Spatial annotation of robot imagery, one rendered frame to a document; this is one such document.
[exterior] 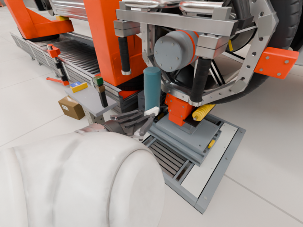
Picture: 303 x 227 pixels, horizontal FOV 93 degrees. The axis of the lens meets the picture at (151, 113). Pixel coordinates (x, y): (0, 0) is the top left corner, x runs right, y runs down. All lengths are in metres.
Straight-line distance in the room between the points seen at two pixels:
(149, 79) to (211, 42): 0.38
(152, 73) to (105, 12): 0.42
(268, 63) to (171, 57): 0.31
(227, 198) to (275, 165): 0.52
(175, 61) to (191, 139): 0.66
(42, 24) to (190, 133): 2.49
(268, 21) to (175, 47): 0.27
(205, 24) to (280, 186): 1.23
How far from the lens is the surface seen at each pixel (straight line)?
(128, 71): 0.66
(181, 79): 0.91
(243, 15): 0.49
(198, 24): 0.45
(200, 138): 1.11
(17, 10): 2.76
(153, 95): 0.75
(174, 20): 0.49
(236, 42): 1.18
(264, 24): 0.60
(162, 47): 0.58
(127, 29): 0.62
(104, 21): 0.93
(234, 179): 1.28
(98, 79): 0.87
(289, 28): 0.68
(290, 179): 1.51
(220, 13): 0.43
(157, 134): 1.17
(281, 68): 0.62
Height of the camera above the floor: 1.03
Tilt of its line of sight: 41 degrees down
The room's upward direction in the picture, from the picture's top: straight up
